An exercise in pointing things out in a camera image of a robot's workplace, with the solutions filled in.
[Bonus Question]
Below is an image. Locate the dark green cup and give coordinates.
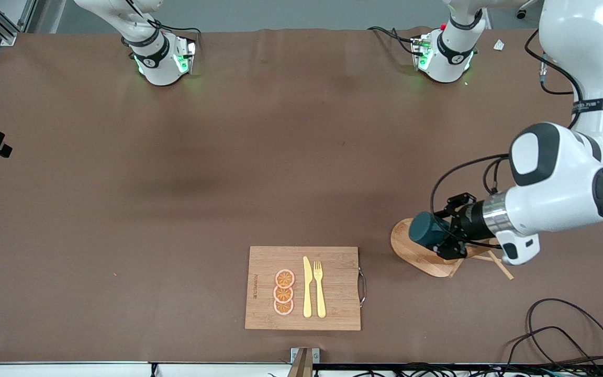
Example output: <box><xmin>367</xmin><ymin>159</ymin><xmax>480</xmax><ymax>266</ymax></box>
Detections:
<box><xmin>408</xmin><ymin>211</ymin><xmax>459</xmax><ymax>248</ymax></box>

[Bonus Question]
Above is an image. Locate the wooden mug tree stand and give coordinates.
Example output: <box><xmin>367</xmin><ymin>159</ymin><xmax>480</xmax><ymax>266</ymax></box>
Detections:
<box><xmin>390</xmin><ymin>217</ymin><xmax>515</xmax><ymax>281</ymax></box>

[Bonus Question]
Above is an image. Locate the brown table cover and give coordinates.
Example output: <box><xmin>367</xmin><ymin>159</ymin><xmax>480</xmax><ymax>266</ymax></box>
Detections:
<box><xmin>0</xmin><ymin>26</ymin><xmax>603</xmax><ymax>365</ymax></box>

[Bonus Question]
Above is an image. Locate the wooden cutting board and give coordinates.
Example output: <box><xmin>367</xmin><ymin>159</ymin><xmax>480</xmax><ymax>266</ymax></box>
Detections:
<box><xmin>244</xmin><ymin>246</ymin><xmax>367</xmax><ymax>331</ymax></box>

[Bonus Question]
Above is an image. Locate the yellow plastic fork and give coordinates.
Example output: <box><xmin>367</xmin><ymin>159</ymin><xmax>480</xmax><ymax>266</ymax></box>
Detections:
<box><xmin>314</xmin><ymin>260</ymin><xmax>327</xmax><ymax>319</ymax></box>

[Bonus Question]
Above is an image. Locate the yellow plastic knife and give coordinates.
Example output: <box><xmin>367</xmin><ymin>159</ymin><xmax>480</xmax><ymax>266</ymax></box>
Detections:
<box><xmin>303</xmin><ymin>256</ymin><xmax>314</xmax><ymax>318</ymax></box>

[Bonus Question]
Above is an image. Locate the orange slice toy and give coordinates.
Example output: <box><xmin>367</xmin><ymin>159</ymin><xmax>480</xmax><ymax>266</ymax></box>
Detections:
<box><xmin>274</xmin><ymin>269</ymin><xmax>296</xmax><ymax>290</ymax></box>

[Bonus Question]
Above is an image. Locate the black caster wheel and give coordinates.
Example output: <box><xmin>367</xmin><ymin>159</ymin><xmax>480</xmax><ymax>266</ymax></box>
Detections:
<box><xmin>516</xmin><ymin>0</ymin><xmax>539</xmax><ymax>20</ymax></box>

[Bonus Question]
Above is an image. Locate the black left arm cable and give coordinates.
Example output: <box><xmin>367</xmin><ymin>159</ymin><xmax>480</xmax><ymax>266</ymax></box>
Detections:
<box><xmin>430</xmin><ymin>29</ymin><xmax>585</xmax><ymax>250</ymax></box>

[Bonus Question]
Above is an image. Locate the black base cable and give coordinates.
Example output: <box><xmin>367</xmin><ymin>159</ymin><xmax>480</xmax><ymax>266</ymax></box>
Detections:
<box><xmin>124</xmin><ymin>0</ymin><xmax>202</xmax><ymax>36</ymax></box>
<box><xmin>368</xmin><ymin>26</ymin><xmax>422</xmax><ymax>56</ymax></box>

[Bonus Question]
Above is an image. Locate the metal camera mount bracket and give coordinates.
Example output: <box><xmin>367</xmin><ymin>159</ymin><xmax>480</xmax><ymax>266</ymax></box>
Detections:
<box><xmin>288</xmin><ymin>347</ymin><xmax>320</xmax><ymax>377</ymax></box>

